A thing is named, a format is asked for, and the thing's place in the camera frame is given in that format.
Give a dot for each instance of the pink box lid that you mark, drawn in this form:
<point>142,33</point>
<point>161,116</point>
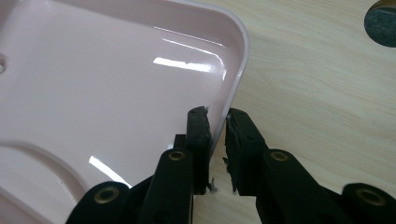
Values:
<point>93,93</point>

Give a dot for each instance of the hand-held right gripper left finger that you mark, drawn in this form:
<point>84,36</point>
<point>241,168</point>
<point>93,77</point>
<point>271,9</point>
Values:
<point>174,183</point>

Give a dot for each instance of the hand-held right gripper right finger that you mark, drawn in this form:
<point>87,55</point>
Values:
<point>274,183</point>

